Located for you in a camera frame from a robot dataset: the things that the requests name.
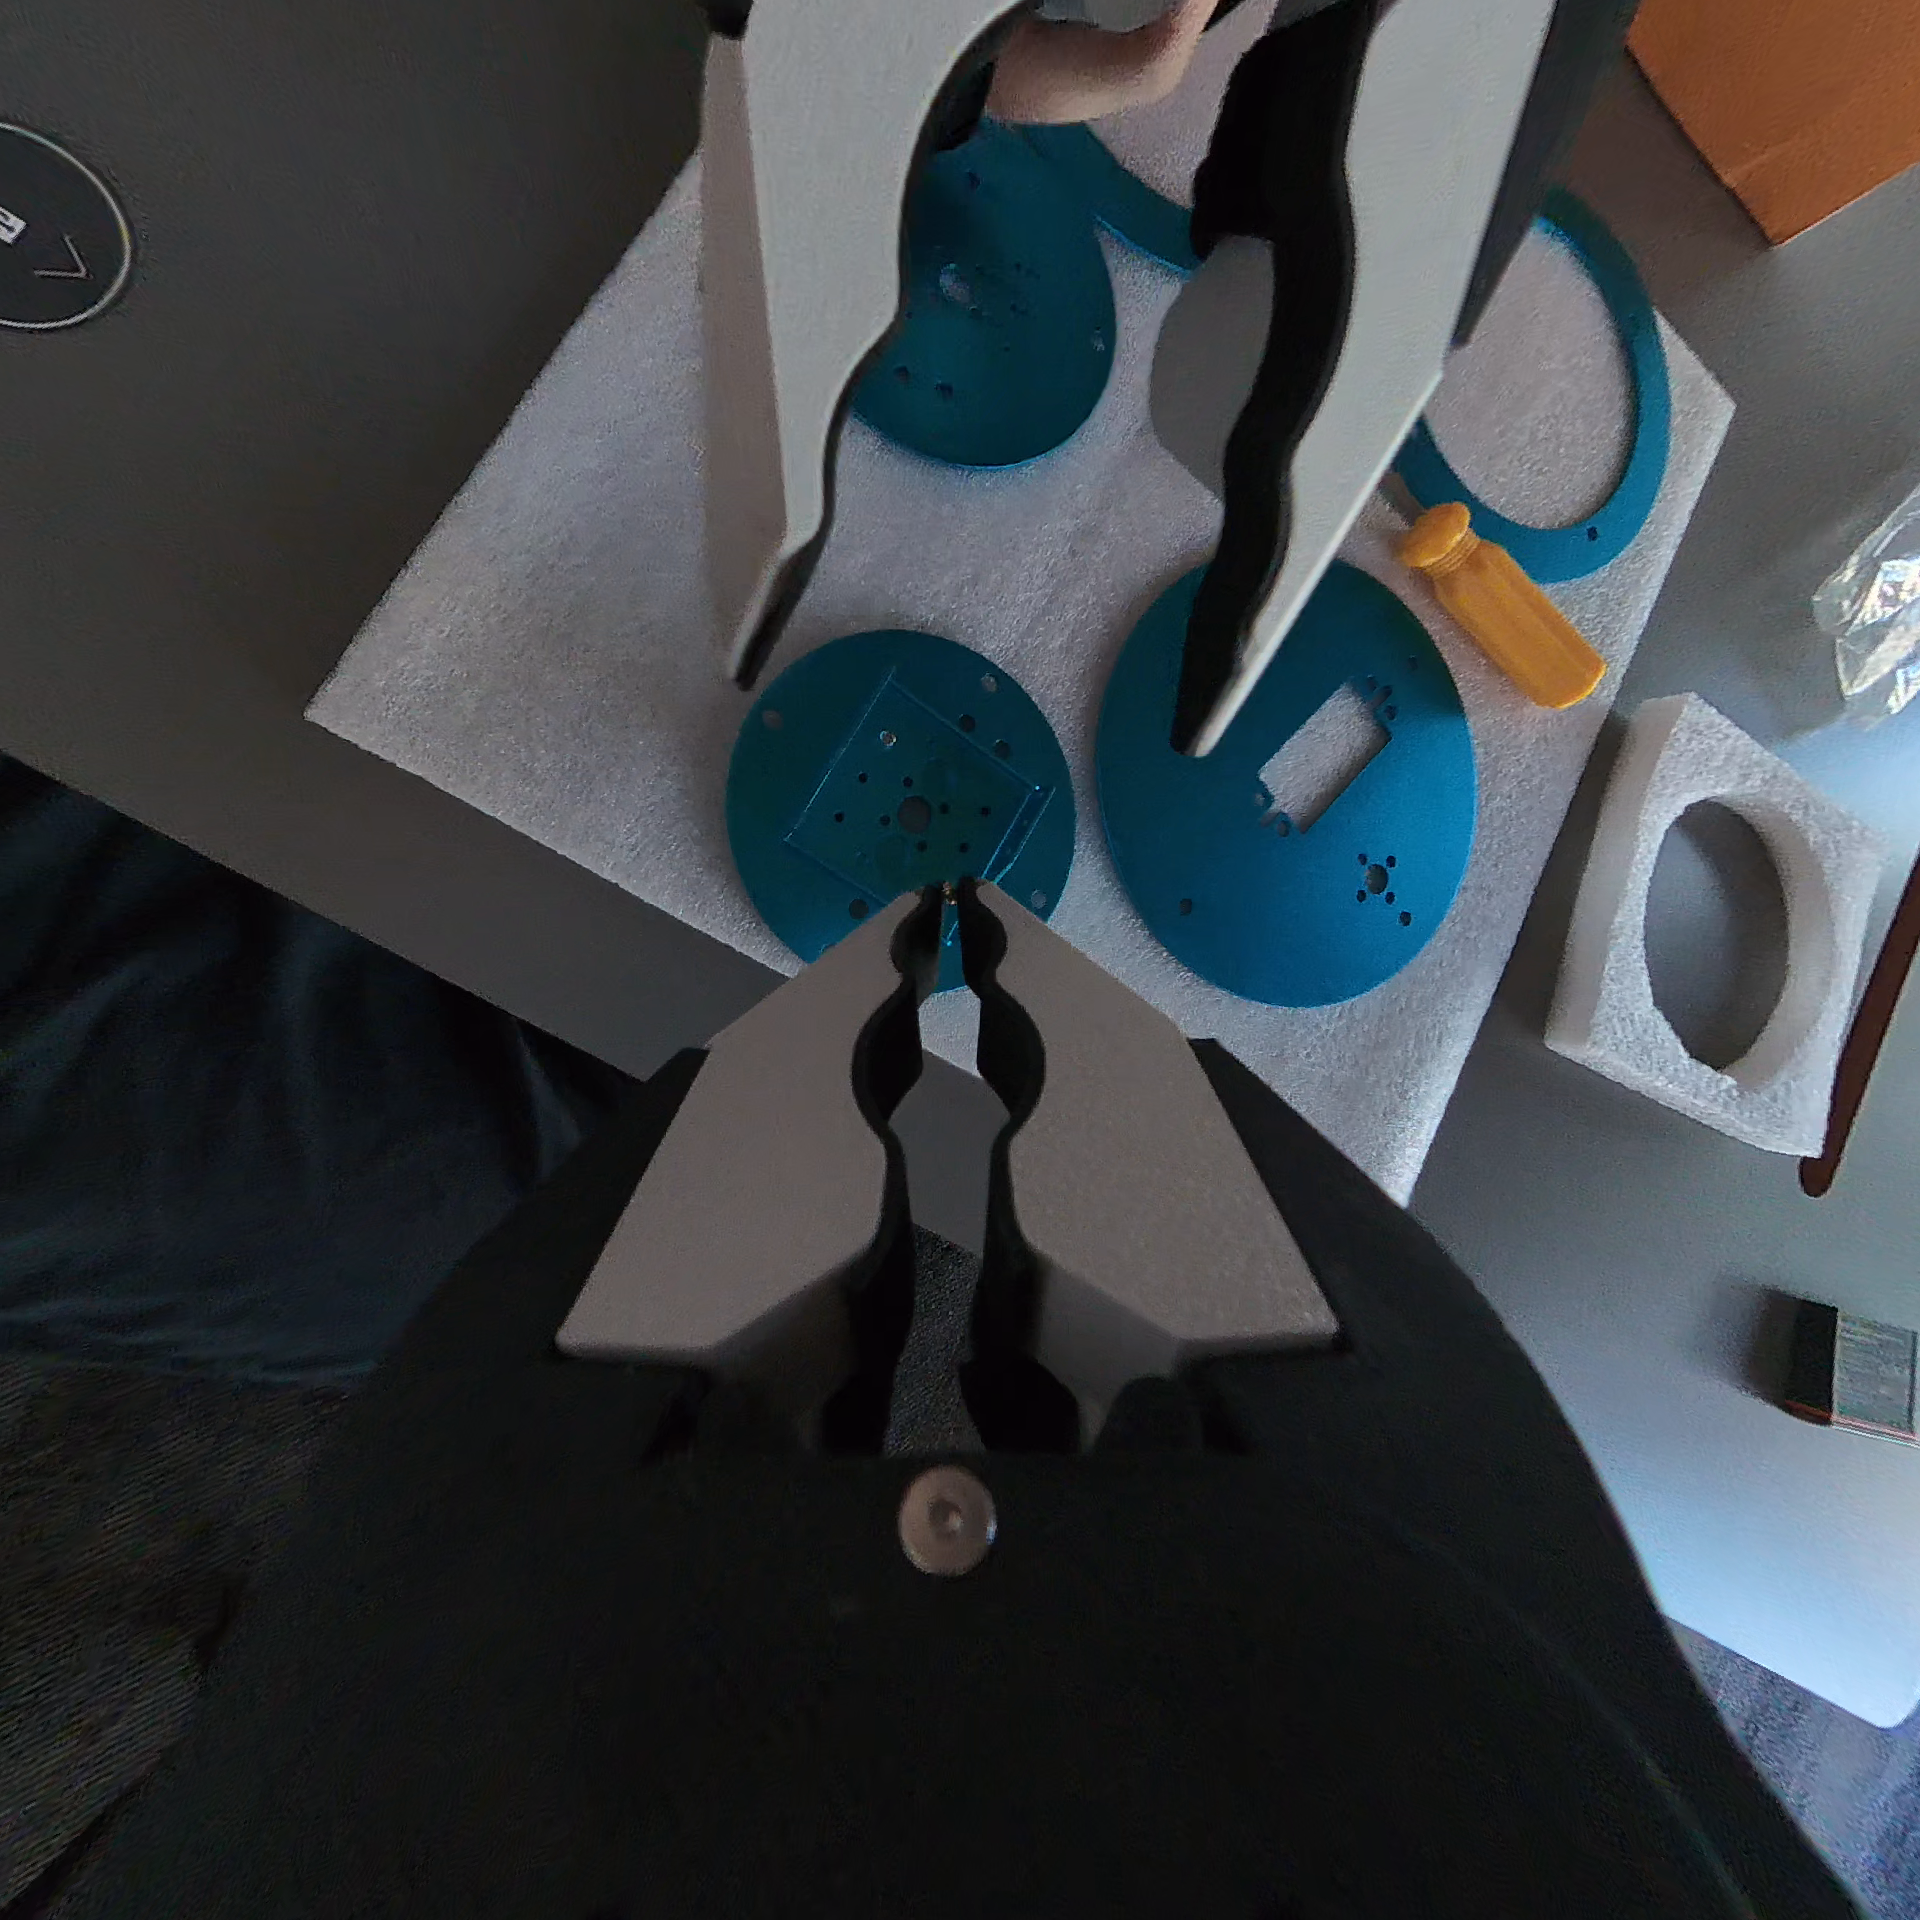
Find person's left hand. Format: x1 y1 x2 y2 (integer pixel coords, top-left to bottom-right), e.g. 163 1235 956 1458
980 0 1224 127

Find white foam sheet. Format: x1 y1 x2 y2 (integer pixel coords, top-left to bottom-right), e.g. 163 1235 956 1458
305 147 1741 1206

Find blue square metal bracket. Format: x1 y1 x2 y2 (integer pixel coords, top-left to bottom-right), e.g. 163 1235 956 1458
790 677 1058 914

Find large blue disc rectangular hole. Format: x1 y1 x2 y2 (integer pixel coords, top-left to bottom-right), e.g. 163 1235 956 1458
1099 553 1478 1016

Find blue metal ring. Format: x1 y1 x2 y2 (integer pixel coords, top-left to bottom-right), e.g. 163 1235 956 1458
1099 136 1205 279
1386 187 1670 584

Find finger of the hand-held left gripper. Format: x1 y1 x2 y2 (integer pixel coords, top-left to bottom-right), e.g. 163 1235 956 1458
701 0 1025 696
1156 0 1561 757

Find person's dark trousers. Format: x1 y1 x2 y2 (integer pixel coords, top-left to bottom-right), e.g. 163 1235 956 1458
0 757 669 1355

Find white foam block round hole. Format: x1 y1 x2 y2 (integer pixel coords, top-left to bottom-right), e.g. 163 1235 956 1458
1546 691 1881 1163

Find small plain blue disc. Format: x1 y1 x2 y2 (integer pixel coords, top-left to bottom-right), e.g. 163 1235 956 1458
844 120 1118 475

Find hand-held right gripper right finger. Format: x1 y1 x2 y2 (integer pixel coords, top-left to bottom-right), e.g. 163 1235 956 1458
956 882 1346 1458

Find small dark box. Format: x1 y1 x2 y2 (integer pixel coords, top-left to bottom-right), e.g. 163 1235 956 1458
1761 1288 1920 1448

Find round desk grommet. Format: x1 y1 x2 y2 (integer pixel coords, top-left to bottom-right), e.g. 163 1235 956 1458
0 120 135 333

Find clear plastic bag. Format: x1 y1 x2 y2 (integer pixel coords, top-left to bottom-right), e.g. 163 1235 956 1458
1807 485 1920 719

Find cardboard box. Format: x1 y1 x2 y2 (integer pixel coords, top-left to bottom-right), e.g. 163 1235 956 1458
1631 0 1920 249

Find yellow handled screwdriver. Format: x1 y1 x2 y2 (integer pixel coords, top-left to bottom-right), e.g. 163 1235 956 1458
1375 480 1605 716

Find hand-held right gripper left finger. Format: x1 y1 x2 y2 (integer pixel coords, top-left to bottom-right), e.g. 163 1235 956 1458
552 882 939 1458

